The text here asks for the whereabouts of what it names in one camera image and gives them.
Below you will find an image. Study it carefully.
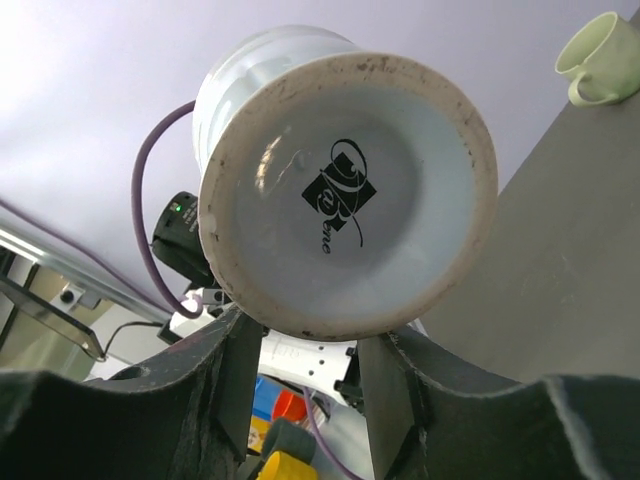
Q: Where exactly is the light green mug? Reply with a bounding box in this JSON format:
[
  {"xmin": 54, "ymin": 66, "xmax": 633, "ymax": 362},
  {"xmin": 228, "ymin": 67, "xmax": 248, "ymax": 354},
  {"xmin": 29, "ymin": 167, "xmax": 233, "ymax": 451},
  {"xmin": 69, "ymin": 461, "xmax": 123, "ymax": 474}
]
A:
[{"xmin": 555, "ymin": 11, "xmax": 639, "ymax": 107}]

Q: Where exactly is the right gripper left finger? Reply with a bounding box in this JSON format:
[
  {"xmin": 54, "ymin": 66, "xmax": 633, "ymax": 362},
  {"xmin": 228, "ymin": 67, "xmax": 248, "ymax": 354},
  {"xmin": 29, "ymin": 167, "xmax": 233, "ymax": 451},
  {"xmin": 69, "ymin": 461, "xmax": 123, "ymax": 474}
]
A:
[{"xmin": 1, "ymin": 310, "xmax": 262, "ymax": 479}]

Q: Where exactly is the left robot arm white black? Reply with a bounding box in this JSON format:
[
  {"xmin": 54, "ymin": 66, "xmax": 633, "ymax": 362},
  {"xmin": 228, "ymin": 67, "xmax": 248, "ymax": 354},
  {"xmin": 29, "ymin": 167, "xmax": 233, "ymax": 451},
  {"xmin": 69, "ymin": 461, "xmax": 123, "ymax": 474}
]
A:
[{"xmin": 151, "ymin": 192, "xmax": 364, "ymax": 413}]

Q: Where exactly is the light blue mug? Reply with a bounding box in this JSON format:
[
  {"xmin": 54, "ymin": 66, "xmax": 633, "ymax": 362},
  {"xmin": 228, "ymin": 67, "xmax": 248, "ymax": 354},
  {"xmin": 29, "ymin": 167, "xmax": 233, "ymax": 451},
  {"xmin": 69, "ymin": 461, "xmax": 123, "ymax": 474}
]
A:
[{"xmin": 192, "ymin": 25, "xmax": 498, "ymax": 342}]

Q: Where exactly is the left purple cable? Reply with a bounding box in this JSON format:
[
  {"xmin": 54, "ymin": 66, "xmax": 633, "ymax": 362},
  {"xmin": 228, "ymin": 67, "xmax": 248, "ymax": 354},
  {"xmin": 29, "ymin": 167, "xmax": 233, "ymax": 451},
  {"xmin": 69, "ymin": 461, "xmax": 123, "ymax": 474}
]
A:
[{"xmin": 130, "ymin": 99, "xmax": 206, "ymax": 319}]

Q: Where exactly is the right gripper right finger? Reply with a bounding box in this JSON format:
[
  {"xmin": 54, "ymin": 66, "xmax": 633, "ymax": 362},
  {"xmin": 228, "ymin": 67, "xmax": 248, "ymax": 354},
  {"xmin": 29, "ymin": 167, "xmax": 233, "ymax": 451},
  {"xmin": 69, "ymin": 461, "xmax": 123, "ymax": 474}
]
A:
[{"xmin": 358, "ymin": 329, "xmax": 639, "ymax": 479}]

